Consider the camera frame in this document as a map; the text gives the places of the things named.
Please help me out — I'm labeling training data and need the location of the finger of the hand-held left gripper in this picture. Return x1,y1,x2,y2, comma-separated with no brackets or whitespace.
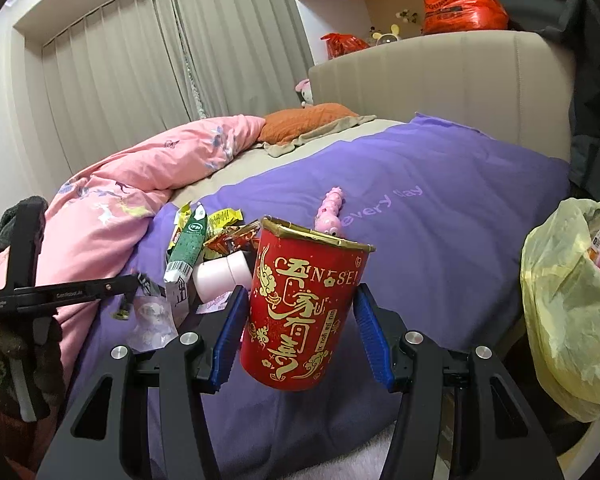
95,272,153,321

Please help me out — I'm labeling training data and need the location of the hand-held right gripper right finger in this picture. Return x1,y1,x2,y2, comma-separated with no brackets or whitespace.
352,282,563,480

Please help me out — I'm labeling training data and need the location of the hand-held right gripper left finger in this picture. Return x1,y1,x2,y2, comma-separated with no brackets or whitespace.
35,285,251,480

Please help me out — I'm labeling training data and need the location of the clear plastic wrapper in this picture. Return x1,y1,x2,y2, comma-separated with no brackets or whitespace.
127,295,178,353

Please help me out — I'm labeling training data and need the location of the red paper cup gold print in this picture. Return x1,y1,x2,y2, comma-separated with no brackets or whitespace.
239,216,376,391

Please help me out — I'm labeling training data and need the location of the green milk carton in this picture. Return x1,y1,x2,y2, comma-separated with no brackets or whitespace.
164,208,210,323

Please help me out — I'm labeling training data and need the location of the red snack wrapper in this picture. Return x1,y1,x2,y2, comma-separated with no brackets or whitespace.
203,220,263,256

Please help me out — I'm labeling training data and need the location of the yellow snack wrapper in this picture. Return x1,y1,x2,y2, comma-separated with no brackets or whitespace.
207,207,244,228

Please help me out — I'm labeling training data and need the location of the yellow-green trash bag bin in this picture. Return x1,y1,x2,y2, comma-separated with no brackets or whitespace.
520,197,600,423

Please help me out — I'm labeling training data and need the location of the pink plastic cup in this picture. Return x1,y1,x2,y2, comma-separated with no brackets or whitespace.
192,250,251,301

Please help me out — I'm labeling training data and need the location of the yellow-green snack wrapper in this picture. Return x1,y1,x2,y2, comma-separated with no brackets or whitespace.
172,201,203,231

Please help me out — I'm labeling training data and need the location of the pink printed quilt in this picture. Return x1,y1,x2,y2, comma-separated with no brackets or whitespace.
0,115,266,396

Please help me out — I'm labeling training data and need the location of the purple blanket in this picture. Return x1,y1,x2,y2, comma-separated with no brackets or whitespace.
75,112,573,456

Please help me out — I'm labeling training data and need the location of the pale pink fluffy blanket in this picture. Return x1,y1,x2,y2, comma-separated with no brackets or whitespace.
260,420,401,480

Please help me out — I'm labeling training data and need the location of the pink caterpillar toy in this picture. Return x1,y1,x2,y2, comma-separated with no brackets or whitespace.
316,185,348,236

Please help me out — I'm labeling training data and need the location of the grey pleated curtain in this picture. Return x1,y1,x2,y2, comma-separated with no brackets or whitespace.
40,0,316,181

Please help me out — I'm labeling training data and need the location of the orange pillow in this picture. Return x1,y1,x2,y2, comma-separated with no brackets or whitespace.
257,102,358,145

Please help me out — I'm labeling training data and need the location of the pink plush toy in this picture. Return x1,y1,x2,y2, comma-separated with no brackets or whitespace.
295,79,315,108

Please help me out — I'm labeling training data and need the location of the beige padded headboard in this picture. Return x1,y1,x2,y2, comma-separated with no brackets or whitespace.
307,30,576,161

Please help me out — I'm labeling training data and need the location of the small red plastic bag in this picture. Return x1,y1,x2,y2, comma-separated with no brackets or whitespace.
321,32,371,59

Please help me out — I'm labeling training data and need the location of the yellow-eared toy figure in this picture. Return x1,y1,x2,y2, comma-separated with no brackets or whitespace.
370,24,403,46

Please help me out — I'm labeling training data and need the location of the dark grey jacket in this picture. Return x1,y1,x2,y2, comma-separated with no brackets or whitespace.
510,0,600,201

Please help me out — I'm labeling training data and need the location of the large red plastic bag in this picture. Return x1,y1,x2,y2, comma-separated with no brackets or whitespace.
421,0,511,35

